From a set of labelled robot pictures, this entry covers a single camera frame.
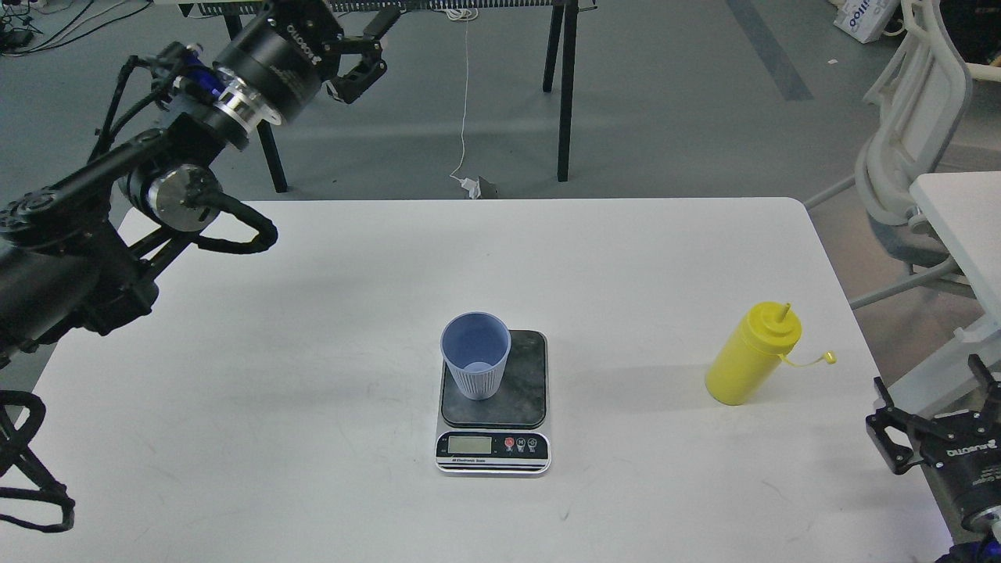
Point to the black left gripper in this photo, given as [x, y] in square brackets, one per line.
[292, 48]

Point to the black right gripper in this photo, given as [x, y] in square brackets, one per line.
[970, 465]

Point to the yellow squeeze bottle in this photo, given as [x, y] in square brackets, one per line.
[762, 340]

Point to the blue ribbed plastic cup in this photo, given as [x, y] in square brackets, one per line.
[475, 348]

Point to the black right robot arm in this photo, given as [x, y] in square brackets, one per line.
[890, 429]

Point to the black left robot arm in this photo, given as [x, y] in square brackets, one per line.
[86, 251]

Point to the digital kitchen scale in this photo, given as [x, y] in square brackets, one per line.
[507, 434]

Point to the white power adapter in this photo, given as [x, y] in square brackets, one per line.
[479, 188]

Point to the white office chair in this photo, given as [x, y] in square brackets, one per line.
[922, 95]

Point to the white printed box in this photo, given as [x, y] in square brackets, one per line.
[868, 21]

